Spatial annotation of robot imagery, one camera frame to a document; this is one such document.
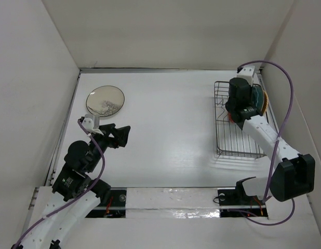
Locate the metal base rail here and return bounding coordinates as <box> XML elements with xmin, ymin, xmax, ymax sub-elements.
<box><xmin>87</xmin><ymin>187</ymin><xmax>268</xmax><ymax>219</ymax></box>

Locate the light blue flower plate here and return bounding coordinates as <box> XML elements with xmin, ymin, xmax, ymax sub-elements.
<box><xmin>256</xmin><ymin>86</ymin><xmax>265</xmax><ymax>114</ymax></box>

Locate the orange woven wicker plate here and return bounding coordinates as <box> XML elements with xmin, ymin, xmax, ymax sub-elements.
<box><xmin>261</xmin><ymin>90</ymin><xmax>269</xmax><ymax>115</ymax></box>

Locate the red patterned plate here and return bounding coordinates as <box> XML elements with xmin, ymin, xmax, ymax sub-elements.
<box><xmin>228</xmin><ymin>113</ymin><xmax>234</xmax><ymax>123</ymax></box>

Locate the dark teal scalloped plate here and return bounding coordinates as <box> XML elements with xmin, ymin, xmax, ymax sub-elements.
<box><xmin>252</xmin><ymin>86</ymin><xmax>262</xmax><ymax>110</ymax></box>

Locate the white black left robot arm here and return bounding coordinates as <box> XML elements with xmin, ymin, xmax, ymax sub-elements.
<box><xmin>12</xmin><ymin>118</ymin><xmax>131</xmax><ymax>248</ymax></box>

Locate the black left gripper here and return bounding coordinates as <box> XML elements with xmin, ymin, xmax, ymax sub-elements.
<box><xmin>87</xmin><ymin>122</ymin><xmax>130</xmax><ymax>172</ymax></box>

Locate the cream plate with tree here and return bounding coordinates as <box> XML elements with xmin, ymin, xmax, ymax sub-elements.
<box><xmin>86</xmin><ymin>86</ymin><xmax>125</xmax><ymax>117</ymax></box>

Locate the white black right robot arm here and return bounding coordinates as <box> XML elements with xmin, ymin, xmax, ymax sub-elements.
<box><xmin>225</xmin><ymin>77</ymin><xmax>315</xmax><ymax>204</ymax></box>

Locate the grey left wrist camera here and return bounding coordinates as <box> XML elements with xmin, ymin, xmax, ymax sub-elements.
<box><xmin>81</xmin><ymin>114</ymin><xmax>100</xmax><ymax>133</ymax></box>

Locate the dark wire dish rack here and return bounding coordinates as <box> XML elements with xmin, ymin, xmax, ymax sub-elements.
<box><xmin>214</xmin><ymin>81</ymin><xmax>265</xmax><ymax>159</ymax></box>

